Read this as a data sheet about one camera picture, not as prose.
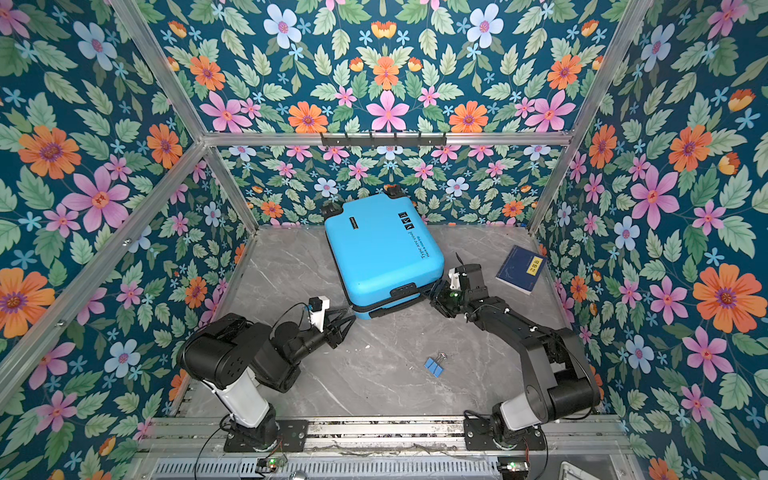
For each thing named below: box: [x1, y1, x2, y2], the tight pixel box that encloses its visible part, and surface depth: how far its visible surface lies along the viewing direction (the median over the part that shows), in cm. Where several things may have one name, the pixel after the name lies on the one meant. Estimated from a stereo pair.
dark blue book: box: [495, 244, 547, 295], surface depth 107 cm
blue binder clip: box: [424, 352, 447, 378], surface depth 86 cm
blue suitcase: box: [322, 185, 445, 321], surface depth 89 cm
